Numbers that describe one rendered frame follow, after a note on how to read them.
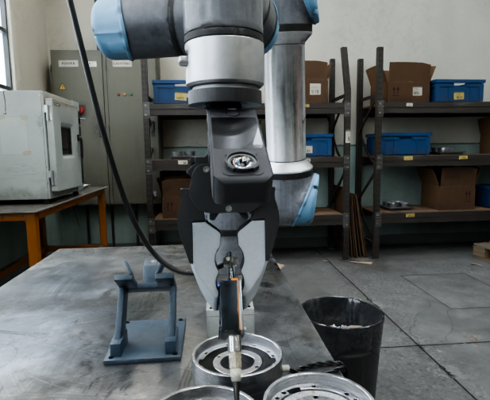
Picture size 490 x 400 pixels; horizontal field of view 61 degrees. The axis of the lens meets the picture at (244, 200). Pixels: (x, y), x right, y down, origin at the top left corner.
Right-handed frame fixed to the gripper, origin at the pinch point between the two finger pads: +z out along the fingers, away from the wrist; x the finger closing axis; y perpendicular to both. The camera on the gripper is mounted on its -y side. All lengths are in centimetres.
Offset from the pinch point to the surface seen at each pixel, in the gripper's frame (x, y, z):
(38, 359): 25.2, 16.1, 13.2
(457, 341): -134, 168, 94
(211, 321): 1.8, 19.0, 10.3
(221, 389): 1.1, -0.2, 9.2
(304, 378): -7.7, 1.3, 9.5
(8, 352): 30.2, 18.5, 13.2
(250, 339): -3.1, 11.3, 9.7
